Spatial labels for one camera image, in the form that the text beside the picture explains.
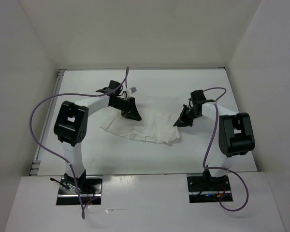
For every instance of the white pleated skirt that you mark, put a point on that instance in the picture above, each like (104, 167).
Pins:
(155, 127)

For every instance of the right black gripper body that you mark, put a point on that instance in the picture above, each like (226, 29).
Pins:
(195, 115)

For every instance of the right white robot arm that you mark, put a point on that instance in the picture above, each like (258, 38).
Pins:
(233, 131)

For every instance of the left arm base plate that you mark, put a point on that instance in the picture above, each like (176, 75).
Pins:
(90, 193)

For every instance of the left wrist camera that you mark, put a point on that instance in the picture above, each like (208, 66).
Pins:
(130, 91)

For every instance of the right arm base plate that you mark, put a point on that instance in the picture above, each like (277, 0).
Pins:
(201, 192)

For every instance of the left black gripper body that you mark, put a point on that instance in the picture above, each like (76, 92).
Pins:
(121, 104)

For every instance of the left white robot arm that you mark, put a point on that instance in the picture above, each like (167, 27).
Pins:
(71, 126)

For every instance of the aluminium table edge rail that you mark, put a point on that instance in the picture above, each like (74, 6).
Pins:
(37, 160)

